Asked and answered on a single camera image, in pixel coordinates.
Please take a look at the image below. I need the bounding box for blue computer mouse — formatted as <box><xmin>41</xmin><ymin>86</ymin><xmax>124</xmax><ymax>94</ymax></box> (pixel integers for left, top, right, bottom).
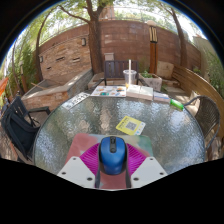
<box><xmin>98</xmin><ymin>135</ymin><xmax>128</xmax><ymax>176</ymax></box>

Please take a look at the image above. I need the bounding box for black and white patterned sheet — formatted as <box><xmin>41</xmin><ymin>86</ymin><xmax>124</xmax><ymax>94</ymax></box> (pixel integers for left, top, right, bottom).
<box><xmin>61</xmin><ymin>92</ymin><xmax>91</xmax><ymax>110</ymax></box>

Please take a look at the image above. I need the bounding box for curved wooden bench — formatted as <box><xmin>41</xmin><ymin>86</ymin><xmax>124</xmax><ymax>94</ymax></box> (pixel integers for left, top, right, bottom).
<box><xmin>171</xmin><ymin>64</ymin><xmax>224</xmax><ymax>141</ymax></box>

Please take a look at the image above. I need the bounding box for wooden lamp post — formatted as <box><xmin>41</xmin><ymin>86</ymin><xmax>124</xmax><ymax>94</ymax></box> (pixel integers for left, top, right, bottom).
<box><xmin>146</xmin><ymin>19</ymin><xmax>159</xmax><ymax>75</ymax></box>

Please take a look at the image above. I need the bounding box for large tree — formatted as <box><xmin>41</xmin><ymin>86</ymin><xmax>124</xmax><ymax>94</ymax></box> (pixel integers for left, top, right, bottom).
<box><xmin>58</xmin><ymin>0</ymin><xmax>116</xmax><ymax>75</ymax></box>

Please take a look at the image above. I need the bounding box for beige stone slab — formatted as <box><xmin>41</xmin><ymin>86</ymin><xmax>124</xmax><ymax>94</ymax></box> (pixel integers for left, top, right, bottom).
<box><xmin>156</xmin><ymin>60</ymin><xmax>175</xmax><ymax>80</ymax></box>

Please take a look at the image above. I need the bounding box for clear plastic cup with straw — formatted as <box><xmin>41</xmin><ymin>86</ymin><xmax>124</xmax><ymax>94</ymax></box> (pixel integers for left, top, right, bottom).
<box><xmin>122</xmin><ymin>59</ymin><xmax>138</xmax><ymax>86</ymax></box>

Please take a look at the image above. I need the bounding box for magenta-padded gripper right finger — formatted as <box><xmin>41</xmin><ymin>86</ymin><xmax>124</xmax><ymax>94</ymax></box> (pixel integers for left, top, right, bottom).
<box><xmin>124</xmin><ymin>143</ymin><xmax>169</xmax><ymax>190</ymax></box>

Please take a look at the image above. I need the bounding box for black metal chair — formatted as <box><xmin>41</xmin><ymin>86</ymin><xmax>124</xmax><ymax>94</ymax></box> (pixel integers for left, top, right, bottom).
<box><xmin>0</xmin><ymin>95</ymin><xmax>52</xmax><ymax>163</ymax></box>

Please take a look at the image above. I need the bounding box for green tube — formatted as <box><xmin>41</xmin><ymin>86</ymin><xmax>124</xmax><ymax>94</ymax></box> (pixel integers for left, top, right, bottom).
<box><xmin>169</xmin><ymin>98</ymin><xmax>185</xmax><ymax>112</ymax></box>

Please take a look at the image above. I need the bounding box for dark wooden slatted chair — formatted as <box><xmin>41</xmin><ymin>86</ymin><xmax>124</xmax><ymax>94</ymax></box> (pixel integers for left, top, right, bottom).
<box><xmin>96</xmin><ymin>59</ymin><xmax>148</xmax><ymax>88</ymax></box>

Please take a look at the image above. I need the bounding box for white book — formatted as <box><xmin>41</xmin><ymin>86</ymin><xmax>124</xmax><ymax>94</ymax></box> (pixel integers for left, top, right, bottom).
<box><xmin>125</xmin><ymin>83</ymin><xmax>154</xmax><ymax>102</ymax></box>

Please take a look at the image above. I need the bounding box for yellow card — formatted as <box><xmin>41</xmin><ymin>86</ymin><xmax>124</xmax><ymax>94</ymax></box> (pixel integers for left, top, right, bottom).
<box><xmin>115</xmin><ymin>115</ymin><xmax>147</xmax><ymax>136</ymax></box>

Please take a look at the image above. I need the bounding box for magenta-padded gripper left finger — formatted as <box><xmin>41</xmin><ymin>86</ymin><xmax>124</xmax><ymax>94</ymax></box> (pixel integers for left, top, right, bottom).
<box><xmin>56</xmin><ymin>143</ymin><xmax>102</xmax><ymax>190</ymax></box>

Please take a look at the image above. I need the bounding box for raised stone planter bed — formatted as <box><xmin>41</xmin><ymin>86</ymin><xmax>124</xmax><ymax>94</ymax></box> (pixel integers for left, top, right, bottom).
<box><xmin>21</xmin><ymin>68</ymin><xmax>94</xmax><ymax>113</ymax></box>

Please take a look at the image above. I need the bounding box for dark wicker chair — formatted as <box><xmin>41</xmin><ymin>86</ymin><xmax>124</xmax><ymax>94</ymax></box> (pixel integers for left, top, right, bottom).
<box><xmin>183</xmin><ymin>95</ymin><xmax>222</xmax><ymax>161</ymax></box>

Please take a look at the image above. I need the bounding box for slender tree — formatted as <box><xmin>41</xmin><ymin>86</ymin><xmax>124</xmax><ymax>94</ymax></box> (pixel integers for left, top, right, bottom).
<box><xmin>166</xmin><ymin>3</ymin><xmax>189</xmax><ymax>68</ymax></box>

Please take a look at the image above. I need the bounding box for small pale book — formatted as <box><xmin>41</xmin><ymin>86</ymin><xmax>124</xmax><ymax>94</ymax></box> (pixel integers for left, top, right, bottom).
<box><xmin>153</xmin><ymin>91</ymin><xmax>172</xmax><ymax>104</ymax></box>

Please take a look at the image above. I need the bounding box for white planter box with plant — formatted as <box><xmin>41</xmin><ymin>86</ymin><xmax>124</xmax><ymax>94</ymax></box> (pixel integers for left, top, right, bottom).
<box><xmin>138</xmin><ymin>70</ymin><xmax>163</xmax><ymax>93</ymax></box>

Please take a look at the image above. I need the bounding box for pink floral mouse pad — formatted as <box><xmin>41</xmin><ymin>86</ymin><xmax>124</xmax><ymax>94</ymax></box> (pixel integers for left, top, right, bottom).
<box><xmin>64</xmin><ymin>133</ymin><xmax>155</xmax><ymax>191</ymax></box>

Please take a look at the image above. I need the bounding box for grey wall box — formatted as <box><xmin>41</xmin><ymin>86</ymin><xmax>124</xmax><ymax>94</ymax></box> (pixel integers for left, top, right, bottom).
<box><xmin>104</xmin><ymin>52</ymin><xmax>115</xmax><ymax>62</ymax></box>

